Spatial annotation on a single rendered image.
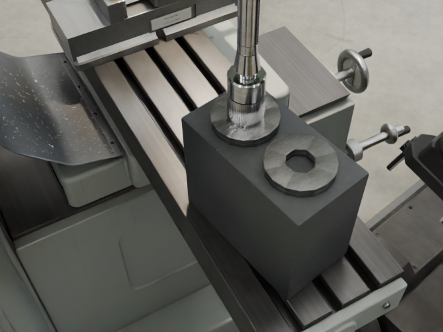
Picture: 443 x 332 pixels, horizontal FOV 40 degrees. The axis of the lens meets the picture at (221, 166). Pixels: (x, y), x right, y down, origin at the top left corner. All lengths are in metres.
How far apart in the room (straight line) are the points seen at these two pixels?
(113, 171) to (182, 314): 0.61
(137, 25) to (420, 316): 0.78
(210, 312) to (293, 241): 0.95
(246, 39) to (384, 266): 0.40
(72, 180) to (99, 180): 0.05
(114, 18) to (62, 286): 0.58
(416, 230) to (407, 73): 1.31
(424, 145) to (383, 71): 1.71
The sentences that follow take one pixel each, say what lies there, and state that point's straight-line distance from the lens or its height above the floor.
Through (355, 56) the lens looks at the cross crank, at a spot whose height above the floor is 0.68.
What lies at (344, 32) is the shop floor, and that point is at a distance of 2.73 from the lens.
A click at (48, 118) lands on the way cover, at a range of 1.16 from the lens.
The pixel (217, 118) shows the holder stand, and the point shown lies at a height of 1.13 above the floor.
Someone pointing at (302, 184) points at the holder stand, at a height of 1.13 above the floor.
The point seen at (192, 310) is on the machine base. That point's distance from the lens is 1.65.
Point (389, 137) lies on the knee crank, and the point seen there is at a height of 0.51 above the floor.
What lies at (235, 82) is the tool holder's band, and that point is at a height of 1.20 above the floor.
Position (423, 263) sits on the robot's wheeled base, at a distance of 1.33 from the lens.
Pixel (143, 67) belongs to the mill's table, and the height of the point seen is 0.93.
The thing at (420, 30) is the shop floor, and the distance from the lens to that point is 2.82.
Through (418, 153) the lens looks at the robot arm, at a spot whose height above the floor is 1.05.
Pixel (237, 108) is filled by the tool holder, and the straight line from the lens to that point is 0.74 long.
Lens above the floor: 1.69
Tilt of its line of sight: 51 degrees down
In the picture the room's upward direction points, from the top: 1 degrees counter-clockwise
